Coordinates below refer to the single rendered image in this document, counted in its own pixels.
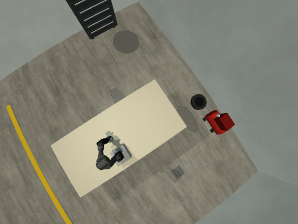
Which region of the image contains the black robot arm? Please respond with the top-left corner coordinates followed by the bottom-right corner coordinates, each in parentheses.
top-left (96, 139), bottom-right (124, 170)

